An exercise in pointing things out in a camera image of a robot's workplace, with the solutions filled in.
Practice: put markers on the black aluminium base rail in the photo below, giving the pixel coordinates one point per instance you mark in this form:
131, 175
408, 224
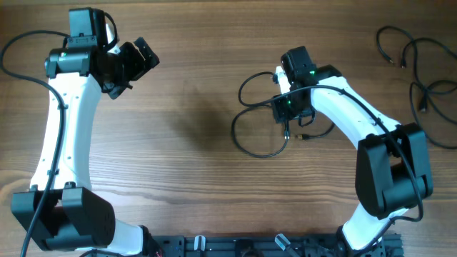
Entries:
271, 245

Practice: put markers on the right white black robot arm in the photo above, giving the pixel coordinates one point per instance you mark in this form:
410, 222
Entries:
393, 172

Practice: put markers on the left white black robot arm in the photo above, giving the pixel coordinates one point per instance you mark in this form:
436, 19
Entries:
60, 211

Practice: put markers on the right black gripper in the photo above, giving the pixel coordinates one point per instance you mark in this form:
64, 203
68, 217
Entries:
281, 113

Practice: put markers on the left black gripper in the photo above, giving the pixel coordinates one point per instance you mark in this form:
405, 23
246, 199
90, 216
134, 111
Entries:
138, 65

